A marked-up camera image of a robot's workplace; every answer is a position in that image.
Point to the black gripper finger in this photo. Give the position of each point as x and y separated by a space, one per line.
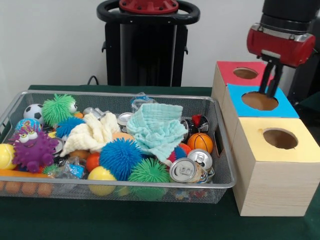
265 77
275 80

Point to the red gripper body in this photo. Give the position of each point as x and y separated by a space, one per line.
280 47

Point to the mint green cloth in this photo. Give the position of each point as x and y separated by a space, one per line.
155 130

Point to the silver drink can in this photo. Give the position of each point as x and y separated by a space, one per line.
183 171

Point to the wooden box with three holes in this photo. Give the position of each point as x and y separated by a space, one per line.
275 190

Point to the shallow silver mesh bin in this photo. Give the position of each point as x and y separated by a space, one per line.
215 195

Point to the dark green table cloth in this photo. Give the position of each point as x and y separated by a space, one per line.
150 225
313 100

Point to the small orange basketball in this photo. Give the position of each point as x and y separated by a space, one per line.
200 143

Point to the blue spiky ball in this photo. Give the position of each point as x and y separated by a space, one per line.
120 158

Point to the cream cloth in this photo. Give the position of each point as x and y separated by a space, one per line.
95 135

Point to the green spiky ball with eyes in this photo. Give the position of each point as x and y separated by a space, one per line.
57 108

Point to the small soccer ball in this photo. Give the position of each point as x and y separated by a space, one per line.
32 111

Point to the purple spiky monster toy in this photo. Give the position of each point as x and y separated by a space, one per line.
32 150

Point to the orange toy building block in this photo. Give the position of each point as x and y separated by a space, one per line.
27 188

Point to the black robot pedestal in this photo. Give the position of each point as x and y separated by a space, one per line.
150 62

